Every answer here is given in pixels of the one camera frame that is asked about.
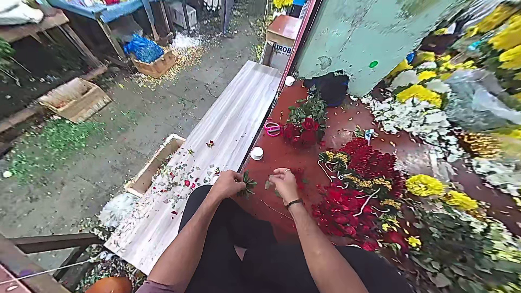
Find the person's left forearm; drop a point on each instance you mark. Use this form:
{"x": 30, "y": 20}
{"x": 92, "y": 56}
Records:
{"x": 186, "y": 242}

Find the person's left hand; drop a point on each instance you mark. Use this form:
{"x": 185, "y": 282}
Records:
{"x": 225, "y": 184}

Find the person's right hand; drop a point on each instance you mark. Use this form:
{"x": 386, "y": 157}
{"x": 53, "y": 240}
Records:
{"x": 288, "y": 188}

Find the pile of scattered petals, leaves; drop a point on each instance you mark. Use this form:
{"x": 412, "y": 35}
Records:
{"x": 179, "y": 179}

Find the person's left fingers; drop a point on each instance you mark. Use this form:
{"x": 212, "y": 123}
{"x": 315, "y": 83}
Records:
{"x": 238, "y": 183}

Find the translucent plastic sheet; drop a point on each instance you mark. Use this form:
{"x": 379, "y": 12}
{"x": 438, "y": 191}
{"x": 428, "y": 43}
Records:
{"x": 476, "y": 101}

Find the white sack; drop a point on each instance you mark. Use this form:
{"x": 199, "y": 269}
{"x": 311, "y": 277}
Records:
{"x": 18, "y": 13}

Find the orange round object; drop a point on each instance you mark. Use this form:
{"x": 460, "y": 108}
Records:
{"x": 109, "y": 285}

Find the small green leaf bunch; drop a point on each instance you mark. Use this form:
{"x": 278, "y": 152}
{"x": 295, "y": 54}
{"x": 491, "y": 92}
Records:
{"x": 248, "y": 187}

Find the yellow chrysanthemum bloom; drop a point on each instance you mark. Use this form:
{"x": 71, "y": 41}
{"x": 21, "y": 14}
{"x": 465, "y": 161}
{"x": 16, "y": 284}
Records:
{"x": 460, "y": 201}
{"x": 424, "y": 185}

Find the light wooden crate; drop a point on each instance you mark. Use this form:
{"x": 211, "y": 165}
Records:
{"x": 79, "y": 101}

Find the bunch of red roses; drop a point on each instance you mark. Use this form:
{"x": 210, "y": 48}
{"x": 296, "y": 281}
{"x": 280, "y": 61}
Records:
{"x": 303, "y": 129}

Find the white thread spool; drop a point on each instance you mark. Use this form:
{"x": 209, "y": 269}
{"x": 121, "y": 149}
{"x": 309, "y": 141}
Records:
{"x": 289, "y": 81}
{"x": 257, "y": 153}

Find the black cloth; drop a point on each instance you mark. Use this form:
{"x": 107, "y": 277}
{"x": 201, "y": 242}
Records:
{"x": 333, "y": 88}

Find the pile of dark red garlands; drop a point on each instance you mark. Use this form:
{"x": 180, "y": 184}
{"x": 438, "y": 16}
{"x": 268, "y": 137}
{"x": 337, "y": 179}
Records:
{"x": 366, "y": 162}

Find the brown crate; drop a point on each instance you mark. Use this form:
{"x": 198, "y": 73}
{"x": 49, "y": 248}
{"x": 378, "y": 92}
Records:
{"x": 156, "y": 67}

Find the pile of red rose petals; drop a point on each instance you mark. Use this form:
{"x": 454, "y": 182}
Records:
{"x": 346, "y": 215}

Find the person's right fingers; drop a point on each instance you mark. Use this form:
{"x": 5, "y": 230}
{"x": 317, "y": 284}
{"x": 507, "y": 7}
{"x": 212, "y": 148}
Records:
{"x": 278, "y": 175}

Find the wooden crate with white rim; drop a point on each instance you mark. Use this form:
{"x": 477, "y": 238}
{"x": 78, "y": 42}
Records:
{"x": 154, "y": 166}

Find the blue-white small packet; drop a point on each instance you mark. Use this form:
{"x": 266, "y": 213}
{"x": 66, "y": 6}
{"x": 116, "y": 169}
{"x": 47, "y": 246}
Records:
{"x": 368, "y": 135}

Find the blue-covered table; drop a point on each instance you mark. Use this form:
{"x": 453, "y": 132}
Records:
{"x": 116, "y": 12}

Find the white plastic crate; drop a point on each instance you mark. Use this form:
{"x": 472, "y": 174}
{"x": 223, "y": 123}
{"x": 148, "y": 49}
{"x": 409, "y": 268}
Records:
{"x": 182, "y": 15}

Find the pile of yellow flowers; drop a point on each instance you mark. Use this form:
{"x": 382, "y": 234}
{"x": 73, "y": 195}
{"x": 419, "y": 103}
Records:
{"x": 502, "y": 40}

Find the person's right forearm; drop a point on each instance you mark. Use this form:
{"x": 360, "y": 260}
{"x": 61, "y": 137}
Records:
{"x": 321, "y": 252}

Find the wooden table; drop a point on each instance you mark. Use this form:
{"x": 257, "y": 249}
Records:
{"x": 44, "y": 25}

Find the white wood-grain board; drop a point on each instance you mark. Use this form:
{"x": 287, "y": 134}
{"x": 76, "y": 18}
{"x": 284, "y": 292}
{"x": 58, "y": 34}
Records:
{"x": 232, "y": 118}

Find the pile of golden flowers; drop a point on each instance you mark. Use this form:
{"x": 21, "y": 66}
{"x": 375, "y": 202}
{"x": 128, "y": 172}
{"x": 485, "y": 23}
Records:
{"x": 480, "y": 144}

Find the wooden beam frame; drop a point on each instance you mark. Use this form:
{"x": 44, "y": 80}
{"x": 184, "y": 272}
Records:
{"x": 24, "y": 266}

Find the clear plastic bag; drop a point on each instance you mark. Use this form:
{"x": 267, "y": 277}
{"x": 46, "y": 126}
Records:
{"x": 118, "y": 209}

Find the pile of white flowers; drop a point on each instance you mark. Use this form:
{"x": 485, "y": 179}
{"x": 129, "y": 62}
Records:
{"x": 421, "y": 121}

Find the heap of green leafy stems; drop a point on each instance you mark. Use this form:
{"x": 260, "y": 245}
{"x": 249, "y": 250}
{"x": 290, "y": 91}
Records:
{"x": 451, "y": 248}

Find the blue plastic bag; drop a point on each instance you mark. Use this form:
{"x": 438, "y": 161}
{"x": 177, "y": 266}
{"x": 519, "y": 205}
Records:
{"x": 143, "y": 49}

